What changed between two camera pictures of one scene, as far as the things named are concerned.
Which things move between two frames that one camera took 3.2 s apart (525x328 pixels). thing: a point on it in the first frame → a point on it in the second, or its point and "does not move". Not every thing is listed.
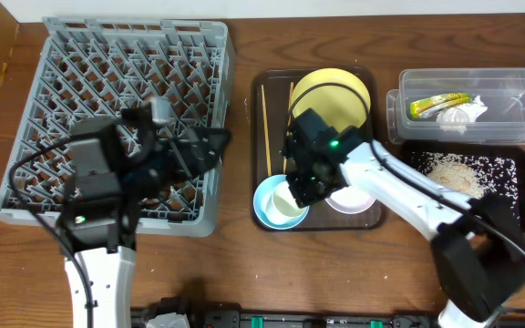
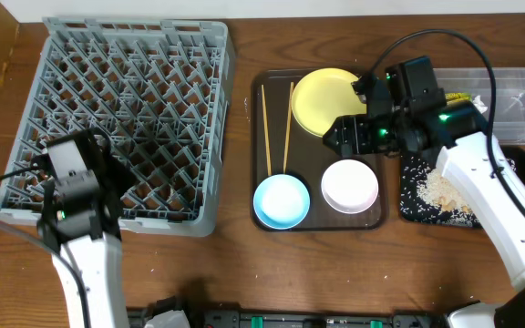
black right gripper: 299,183 → 351,135
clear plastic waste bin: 470,106 does not move
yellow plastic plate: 339,97 does not move
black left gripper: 182,152 → 108,148
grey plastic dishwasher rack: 92,69 does not move
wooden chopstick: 266,129 does not move
